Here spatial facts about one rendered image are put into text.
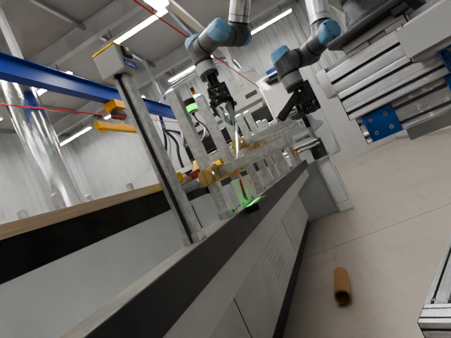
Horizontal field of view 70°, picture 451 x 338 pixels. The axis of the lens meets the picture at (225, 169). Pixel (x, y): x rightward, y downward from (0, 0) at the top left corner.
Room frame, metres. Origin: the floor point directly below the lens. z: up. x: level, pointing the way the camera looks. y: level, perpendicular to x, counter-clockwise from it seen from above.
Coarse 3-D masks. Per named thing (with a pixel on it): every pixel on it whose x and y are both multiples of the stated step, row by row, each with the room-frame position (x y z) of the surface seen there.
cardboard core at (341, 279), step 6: (336, 270) 1.92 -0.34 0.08; (342, 270) 1.90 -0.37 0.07; (336, 276) 1.84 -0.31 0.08; (342, 276) 1.81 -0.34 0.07; (336, 282) 1.76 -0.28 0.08; (342, 282) 1.74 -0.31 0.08; (348, 282) 1.79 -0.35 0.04; (336, 288) 1.70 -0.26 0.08; (342, 288) 1.67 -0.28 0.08; (348, 288) 1.70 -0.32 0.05; (336, 294) 1.72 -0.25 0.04; (342, 294) 1.76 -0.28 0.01; (348, 294) 1.65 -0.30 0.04; (336, 300) 1.68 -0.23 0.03; (342, 300) 1.69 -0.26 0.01; (348, 300) 1.66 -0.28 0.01
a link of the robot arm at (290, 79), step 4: (292, 72) 1.16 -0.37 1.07; (296, 72) 1.17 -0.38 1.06; (300, 72) 1.19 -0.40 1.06; (288, 76) 1.17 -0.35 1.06; (292, 76) 1.16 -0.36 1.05; (296, 76) 1.16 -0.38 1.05; (300, 76) 1.17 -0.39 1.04; (284, 80) 1.18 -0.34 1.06; (288, 80) 1.17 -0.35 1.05; (292, 80) 1.16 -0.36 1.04; (296, 80) 1.16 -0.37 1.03; (300, 80) 1.17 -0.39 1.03; (284, 84) 1.19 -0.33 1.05; (288, 84) 1.18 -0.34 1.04; (292, 84) 1.17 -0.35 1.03; (288, 88) 1.19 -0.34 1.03
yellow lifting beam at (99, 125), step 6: (96, 126) 5.32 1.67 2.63; (102, 126) 5.37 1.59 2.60; (108, 126) 5.54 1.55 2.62; (114, 126) 5.73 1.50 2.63; (120, 126) 5.93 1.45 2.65; (126, 126) 6.14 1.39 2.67; (132, 126) 6.37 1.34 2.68; (102, 132) 5.39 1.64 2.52; (126, 132) 6.22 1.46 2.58; (132, 132) 6.40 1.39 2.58
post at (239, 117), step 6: (240, 114) 1.74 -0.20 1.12; (240, 120) 1.73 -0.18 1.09; (240, 126) 1.74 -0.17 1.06; (246, 126) 1.74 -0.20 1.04; (246, 132) 1.73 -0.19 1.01; (252, 150) 1.73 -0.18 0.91; (258, 162) 1.73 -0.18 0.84; (264, 168) 1.73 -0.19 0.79; (264, 174) 1.73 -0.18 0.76; (264, 180) 1.74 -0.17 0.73
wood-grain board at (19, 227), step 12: (132, 192) 0.96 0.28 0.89; (144, 192) 1.02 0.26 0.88; (84, 204) 0.78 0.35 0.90; (96, 204) 0.81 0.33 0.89; (108, 204) 0.85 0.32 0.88; (36, 216) 0.65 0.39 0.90; (48, 216) 0.68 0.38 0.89; (60, 216) 0.70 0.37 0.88; (72, 216) 0.73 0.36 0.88; (0, 228) 0.58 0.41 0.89; (12, 228) 0.60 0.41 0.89; (24, 228) 0.62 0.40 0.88; (36, 228) 0.64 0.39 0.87; (0, 240) 0.57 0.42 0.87
